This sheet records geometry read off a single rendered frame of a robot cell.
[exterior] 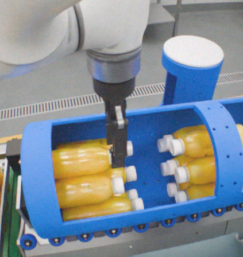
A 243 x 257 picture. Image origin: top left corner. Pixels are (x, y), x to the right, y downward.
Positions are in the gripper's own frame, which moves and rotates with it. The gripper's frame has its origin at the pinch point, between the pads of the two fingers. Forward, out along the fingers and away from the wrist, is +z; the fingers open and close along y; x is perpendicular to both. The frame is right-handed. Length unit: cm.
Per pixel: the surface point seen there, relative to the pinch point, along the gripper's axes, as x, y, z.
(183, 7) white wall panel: -164, 344, 111
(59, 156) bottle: 12.6, -0.3, 0.3
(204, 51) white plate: -51, 59, 15
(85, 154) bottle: 6.9, -0.8, 0.4
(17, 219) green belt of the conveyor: 30.6, 0.2, 29.1
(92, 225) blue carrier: 7.4, -14.1, 8.1
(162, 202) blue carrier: -12.4, -5.0, 21.5
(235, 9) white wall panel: -260, 348, 118
